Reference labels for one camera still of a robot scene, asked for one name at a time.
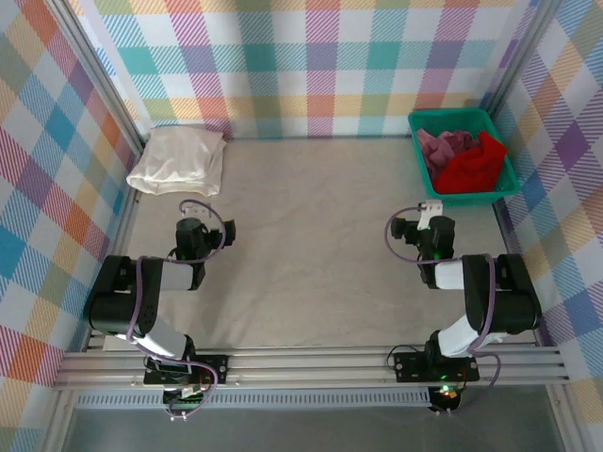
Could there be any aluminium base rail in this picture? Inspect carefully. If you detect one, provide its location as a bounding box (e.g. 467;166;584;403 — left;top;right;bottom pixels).
51;346;574;391

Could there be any left controller board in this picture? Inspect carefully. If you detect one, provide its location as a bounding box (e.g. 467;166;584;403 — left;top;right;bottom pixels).
162;383;211;420

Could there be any maroon t-shirt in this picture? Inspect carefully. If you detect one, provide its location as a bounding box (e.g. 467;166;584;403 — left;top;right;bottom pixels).
416;127;481;183

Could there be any cream folded t-shirt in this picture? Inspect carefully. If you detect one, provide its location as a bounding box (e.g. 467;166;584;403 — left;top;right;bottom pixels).
125;125;227;198

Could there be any green plastic basket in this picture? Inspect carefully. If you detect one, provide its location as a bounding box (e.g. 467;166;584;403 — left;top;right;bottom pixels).
407;106;522;207

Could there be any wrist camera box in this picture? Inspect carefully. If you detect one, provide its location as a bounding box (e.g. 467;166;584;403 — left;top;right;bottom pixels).
220;218;238;249
390;215;409;244

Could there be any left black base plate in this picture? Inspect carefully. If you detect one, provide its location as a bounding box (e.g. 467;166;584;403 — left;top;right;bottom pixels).
143;352;231;385

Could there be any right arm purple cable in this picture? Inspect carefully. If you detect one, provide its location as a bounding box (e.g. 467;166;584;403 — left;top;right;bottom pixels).
384;205;503;416

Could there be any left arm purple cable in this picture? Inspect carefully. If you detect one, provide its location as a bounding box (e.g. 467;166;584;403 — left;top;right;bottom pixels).
125;199;228;421

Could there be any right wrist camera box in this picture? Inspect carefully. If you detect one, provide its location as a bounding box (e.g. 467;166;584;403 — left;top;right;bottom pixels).
390;215;409;244

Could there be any right controller board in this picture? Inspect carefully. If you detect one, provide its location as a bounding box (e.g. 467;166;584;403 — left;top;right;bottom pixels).
431;383;465;413

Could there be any grey slotted cable duct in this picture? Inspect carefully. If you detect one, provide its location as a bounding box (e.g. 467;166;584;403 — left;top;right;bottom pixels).
74;393;434;411

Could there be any aluminium frame post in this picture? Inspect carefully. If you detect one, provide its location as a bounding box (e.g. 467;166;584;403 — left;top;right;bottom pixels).
44;0;145;156
480;0;562;119

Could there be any red t-shirt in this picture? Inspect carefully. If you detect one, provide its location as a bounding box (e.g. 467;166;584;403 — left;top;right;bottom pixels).
432;131;509;195

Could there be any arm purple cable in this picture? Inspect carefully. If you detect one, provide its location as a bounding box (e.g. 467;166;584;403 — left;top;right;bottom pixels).
125;199;228;421
384;205;503;416

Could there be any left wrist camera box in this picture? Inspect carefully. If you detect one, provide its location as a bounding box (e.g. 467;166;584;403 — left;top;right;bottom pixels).
220;218;238;249

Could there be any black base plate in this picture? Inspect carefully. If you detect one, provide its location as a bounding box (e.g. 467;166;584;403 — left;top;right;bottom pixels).
392;350;481;383
143;352;231;385

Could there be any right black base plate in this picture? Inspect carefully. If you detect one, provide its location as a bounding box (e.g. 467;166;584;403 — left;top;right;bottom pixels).
392;350;481;383

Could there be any controller board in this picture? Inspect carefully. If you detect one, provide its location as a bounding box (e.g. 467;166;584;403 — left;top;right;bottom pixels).
162;383;211;420
431;383;465;413

